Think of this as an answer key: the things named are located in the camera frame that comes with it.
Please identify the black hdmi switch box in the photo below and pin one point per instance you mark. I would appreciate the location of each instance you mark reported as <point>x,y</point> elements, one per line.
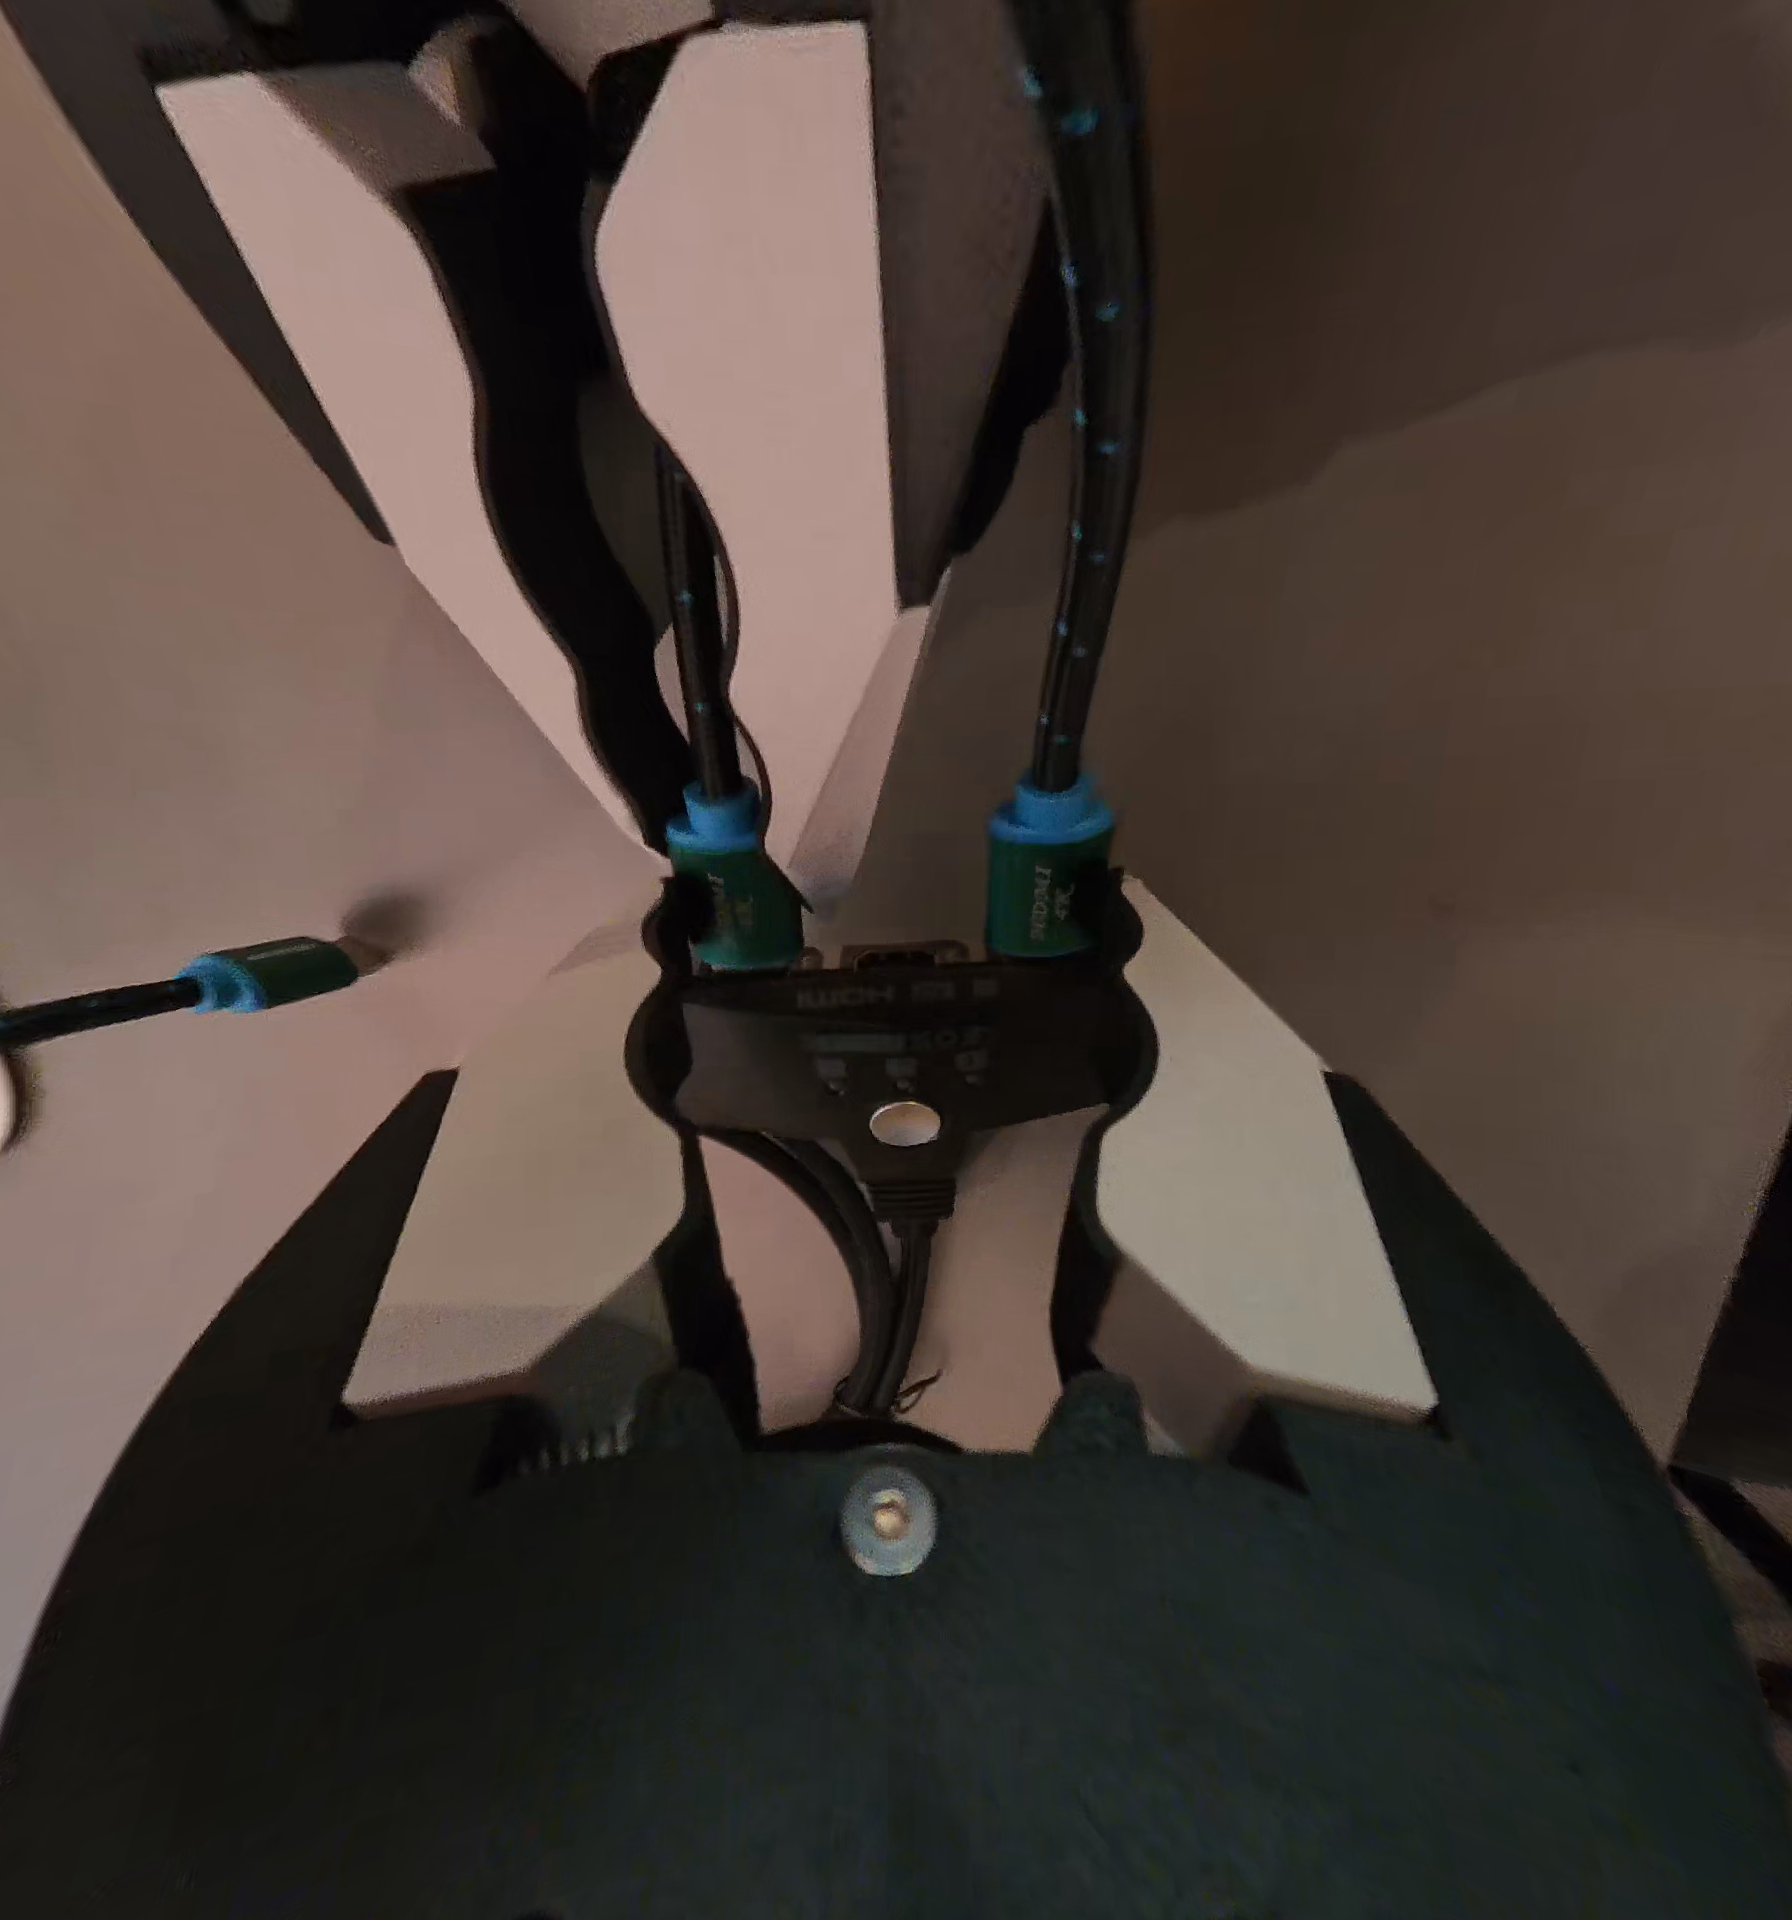
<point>897,1034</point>

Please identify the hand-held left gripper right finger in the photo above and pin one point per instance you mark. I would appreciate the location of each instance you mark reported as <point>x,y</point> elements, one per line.
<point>1241,1199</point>

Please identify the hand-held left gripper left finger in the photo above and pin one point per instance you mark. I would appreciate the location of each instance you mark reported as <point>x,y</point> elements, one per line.
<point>534,1199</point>

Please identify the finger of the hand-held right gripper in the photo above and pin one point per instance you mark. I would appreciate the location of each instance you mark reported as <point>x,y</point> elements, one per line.
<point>777,300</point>
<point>341,300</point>

